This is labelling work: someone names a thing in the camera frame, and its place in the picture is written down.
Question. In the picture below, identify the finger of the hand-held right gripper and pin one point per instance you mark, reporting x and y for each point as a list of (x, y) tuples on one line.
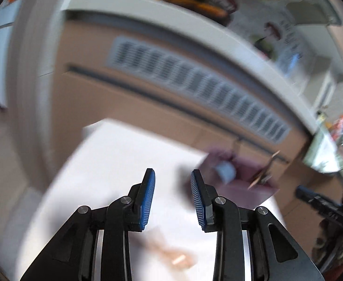
[(320, 203)]

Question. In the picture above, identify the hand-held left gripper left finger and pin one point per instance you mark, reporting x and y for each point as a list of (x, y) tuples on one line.
[(147, 199)]

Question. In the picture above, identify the purple plastic utensil caddy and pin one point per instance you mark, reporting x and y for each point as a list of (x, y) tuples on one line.
[(244, 187)]

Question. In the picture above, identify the beige tablecloth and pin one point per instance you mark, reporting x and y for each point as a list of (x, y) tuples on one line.
[(101, 181)]

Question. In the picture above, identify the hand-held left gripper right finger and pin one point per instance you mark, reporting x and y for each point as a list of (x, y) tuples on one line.
[(197, 202)]

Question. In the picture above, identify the grey vent grille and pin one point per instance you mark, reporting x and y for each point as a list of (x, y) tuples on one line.
[(200, 87)]

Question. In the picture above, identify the white windowsill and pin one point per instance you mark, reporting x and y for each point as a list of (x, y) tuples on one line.
[(189, 26)]

